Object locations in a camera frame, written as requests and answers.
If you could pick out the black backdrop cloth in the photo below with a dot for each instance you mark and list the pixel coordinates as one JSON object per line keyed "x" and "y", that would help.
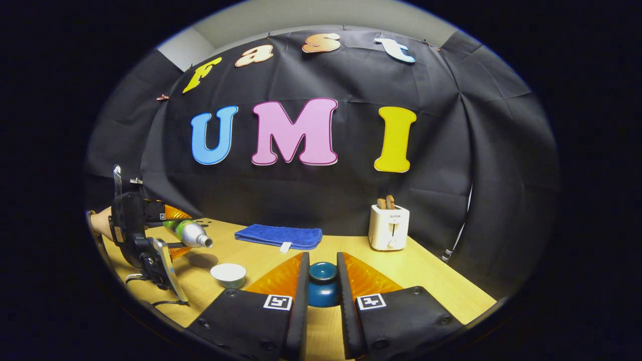
{"x": 311, "y": 195}

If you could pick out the toast bread slice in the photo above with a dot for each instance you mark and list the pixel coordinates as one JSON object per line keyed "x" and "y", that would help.
{"x": 381, "y": 204}
{"x": 390, "y": 202}

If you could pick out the white toaster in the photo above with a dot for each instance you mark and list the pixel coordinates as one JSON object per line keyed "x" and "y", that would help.
{"x": 388, "y": 228}

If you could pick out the silver green water bottle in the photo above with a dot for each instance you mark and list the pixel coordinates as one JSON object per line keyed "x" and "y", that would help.
{"x": 188, "y": 231}

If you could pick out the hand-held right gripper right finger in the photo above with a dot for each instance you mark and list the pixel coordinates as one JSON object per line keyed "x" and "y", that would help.
{"x": 346, "y": 311}

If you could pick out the folded blue towel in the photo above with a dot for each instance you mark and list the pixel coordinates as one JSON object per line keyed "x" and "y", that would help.
{"x": 281, "y": 235}

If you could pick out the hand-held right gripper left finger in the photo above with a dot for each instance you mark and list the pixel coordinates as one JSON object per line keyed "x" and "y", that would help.
{"x": 301, "y": 311}

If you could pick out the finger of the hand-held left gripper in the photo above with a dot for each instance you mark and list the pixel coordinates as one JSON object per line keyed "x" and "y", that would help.
{"x": 155, "y": 208}
{"x": 176, "y": 249}

